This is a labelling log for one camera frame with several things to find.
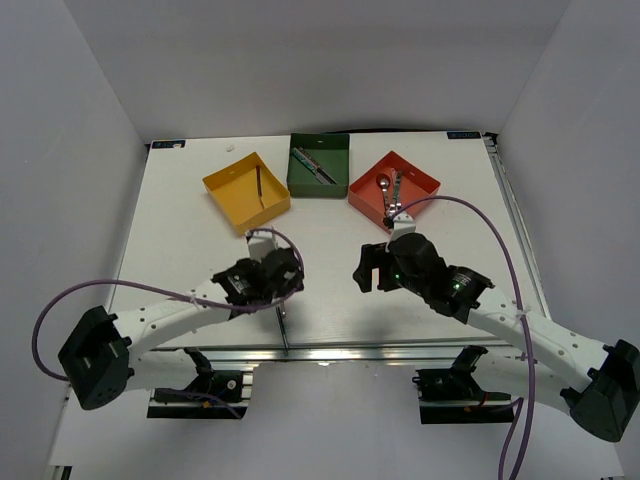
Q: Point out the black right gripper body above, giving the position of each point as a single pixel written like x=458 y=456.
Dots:
x=409 y=283

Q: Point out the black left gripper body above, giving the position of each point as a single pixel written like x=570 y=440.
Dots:
x=280 y=290

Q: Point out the fork with green handle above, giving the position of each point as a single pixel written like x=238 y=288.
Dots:
x=281 y=316

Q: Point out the spoon with dark handle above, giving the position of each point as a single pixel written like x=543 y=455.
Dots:
x=384 y=183

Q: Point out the spoon with green handle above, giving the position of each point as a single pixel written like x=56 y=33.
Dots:
x=392 y=203

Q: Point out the fork with dark handle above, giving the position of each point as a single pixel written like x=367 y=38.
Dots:
x=259 y=186

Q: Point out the knife with dark handle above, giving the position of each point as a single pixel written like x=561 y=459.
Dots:
x=308 y=160

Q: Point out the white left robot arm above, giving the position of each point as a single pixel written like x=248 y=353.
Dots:
x=107 y=354

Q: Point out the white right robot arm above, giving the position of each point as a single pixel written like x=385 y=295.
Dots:
x=596 y=384

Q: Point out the red square container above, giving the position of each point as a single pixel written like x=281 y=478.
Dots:
x=365 y=196

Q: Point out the yellow square container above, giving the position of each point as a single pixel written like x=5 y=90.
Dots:
x=233 y=191

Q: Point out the dark green square container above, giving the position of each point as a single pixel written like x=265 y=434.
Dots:
x=301 y=183

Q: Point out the blue label sticker right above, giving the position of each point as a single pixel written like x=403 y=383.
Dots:
x=463 y=135

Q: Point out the blue label sticker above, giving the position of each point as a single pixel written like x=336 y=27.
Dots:
x=168 y=144
x=463 y=135

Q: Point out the blue label sticker left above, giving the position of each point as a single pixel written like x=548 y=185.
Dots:
x=168 y=144

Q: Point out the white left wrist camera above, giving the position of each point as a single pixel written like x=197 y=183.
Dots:
x=260 y=243

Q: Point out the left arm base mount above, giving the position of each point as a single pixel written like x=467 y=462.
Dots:
x=212 y=394

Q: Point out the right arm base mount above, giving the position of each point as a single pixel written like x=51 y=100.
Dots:
x=450 y=396

